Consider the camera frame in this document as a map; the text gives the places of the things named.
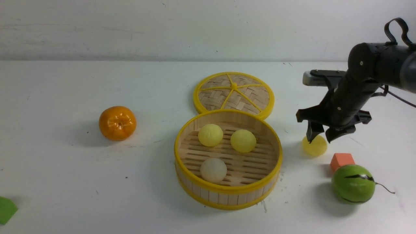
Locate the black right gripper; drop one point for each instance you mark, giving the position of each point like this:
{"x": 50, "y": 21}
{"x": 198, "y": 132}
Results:
{"x": 340, "y": 108}

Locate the yellow bun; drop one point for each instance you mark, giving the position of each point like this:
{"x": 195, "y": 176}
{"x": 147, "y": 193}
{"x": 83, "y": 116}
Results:
{"x": 243, "y": 141}
{"x": 316, "y": 148}
{"x": 210, "y": 135}

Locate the white toy bun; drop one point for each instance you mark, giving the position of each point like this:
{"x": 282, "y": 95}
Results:
{"x": 213, "y": 170}

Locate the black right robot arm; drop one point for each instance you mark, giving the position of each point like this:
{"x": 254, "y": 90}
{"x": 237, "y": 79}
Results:
{"x": 370, "y": 66}

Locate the woven bamboo steamer lid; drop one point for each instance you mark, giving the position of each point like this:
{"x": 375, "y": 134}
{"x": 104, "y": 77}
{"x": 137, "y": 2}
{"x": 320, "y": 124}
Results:
{"x": 235, "y": 91}

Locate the orange toy block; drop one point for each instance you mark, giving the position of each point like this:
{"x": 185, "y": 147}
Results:
{"x": 341, "y": 159}

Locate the green toy watermelon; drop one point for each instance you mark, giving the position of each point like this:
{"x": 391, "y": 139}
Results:
{"x": 354, "y": 184}

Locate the orange toy tangerine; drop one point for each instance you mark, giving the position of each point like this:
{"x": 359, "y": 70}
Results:
{"x": 117, "y": 123}

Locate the green toy block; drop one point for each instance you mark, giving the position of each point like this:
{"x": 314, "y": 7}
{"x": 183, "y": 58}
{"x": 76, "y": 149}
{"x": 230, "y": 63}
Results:
{"x": 7, "y": 209}

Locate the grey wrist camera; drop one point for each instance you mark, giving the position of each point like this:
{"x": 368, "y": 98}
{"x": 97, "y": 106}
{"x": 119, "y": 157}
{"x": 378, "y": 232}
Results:
{"x": 326, "y": 78}

